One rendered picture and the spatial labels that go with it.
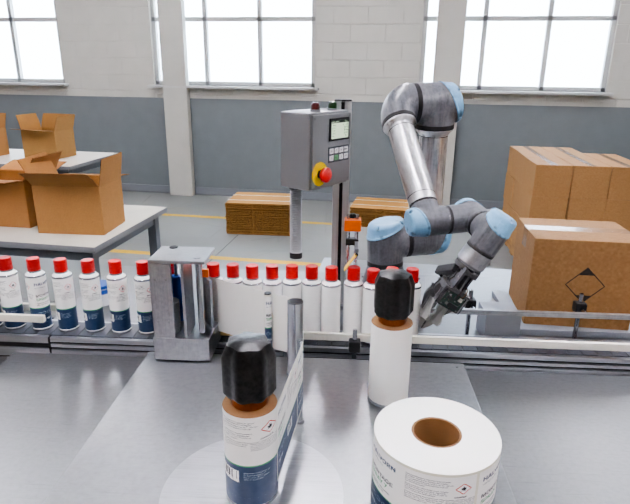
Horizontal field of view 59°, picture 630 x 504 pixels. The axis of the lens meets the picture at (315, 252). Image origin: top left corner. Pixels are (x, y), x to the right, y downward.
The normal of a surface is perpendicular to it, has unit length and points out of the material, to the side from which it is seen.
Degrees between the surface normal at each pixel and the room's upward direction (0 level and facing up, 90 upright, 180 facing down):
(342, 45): 90
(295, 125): 90
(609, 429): 0
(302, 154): 90
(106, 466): 0
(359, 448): 0
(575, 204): 90
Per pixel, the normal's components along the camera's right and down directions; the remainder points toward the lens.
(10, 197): -0.12, 0.32
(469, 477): 0.29, 0.30
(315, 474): 0.01, -0.95
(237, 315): -0.53, 0.26
